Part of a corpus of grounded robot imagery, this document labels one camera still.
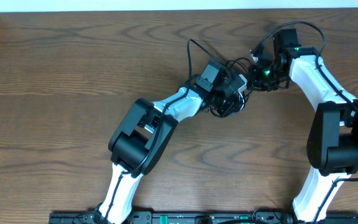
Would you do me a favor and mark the black USB cable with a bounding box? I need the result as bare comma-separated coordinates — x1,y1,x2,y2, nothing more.
185,39,260,119

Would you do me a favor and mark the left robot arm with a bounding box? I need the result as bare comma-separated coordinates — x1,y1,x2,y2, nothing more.
98,62,247,223

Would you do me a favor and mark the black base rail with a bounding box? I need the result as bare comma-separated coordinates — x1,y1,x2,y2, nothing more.
48,210,358,224

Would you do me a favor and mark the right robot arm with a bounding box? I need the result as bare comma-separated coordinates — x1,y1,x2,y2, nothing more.
249,27,358,223

